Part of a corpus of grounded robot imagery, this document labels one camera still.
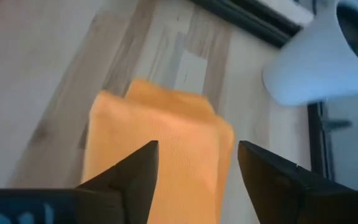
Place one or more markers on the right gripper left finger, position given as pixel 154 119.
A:
pixel 132 193

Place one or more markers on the orange microfiber towel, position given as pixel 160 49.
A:
pixel 166 130

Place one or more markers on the black aluminium table frame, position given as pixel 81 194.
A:
pixel 244 20

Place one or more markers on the white plant pot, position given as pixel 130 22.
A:
pixel 315 68

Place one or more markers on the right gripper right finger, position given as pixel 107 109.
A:
pixel 287 196

